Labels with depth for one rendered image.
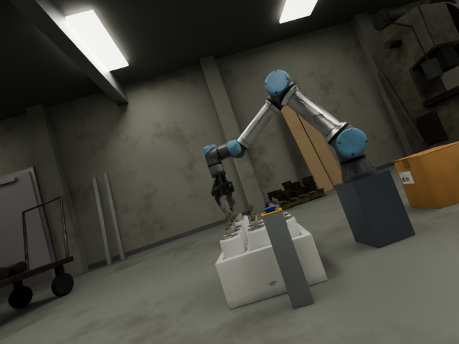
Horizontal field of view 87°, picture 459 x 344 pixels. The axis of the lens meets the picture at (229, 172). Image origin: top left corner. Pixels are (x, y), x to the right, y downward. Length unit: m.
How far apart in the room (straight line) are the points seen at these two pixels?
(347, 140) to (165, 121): 4.37
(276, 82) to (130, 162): 4.26
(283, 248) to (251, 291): 0.26
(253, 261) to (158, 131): 4.37
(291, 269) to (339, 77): 5.41
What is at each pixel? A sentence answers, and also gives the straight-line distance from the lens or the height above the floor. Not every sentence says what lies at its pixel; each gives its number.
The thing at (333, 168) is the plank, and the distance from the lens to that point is 4.77.
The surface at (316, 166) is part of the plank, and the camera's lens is 4.62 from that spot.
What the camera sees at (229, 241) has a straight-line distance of 1.02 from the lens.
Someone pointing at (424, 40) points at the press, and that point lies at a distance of 5.37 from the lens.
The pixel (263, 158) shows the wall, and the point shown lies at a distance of 4.95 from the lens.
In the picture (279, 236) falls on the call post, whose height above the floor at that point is 0.23.
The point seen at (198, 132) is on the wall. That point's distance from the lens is 5.00.
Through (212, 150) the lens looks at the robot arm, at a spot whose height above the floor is 0.67.
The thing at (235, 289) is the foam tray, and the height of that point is 0.07.
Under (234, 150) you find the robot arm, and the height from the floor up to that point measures 0.62.
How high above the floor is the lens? 0.40
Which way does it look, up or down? 6 degrees up
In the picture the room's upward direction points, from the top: 19 degrees counter-clockwise
